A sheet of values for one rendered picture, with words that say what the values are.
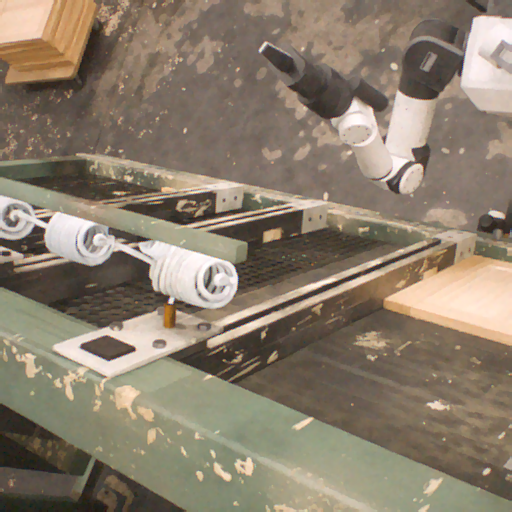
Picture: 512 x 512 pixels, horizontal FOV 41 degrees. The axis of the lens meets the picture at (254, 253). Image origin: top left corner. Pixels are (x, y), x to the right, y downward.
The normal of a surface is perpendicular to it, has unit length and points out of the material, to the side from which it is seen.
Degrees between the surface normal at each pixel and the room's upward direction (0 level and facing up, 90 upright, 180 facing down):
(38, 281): 90
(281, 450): 59
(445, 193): 0
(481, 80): 23
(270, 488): 31
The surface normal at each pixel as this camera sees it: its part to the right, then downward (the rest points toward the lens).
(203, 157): -0.48, -0.34
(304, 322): 0.80, 0.22
